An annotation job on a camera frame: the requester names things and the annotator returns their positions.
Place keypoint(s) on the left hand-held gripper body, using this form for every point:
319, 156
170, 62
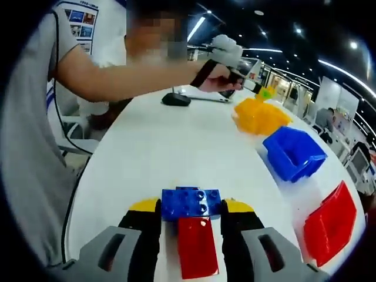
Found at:
227, 48

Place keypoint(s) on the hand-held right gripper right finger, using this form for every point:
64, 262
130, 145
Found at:
246, 252

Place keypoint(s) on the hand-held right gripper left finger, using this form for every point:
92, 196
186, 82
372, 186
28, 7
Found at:
138, 252

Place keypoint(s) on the yellow plastic bin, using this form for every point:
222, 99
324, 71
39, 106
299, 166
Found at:
260, 117

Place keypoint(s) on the red toy block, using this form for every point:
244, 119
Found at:
198, 249

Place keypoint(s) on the blue plastic bin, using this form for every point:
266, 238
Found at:
290, 149

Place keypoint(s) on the blue toy block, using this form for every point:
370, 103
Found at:
182, 204

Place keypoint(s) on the red plastic bin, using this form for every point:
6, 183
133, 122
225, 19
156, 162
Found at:
329, 229

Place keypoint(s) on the person's left hand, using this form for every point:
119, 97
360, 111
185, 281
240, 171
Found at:
218, 82

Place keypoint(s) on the black computer mouse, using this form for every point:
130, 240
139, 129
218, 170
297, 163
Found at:
175, 100

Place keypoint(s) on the white chair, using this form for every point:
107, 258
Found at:
75, 138

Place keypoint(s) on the white picture banner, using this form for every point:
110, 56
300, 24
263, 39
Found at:
82, 26

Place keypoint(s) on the person's grey shirt torso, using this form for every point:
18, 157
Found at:
26, 147

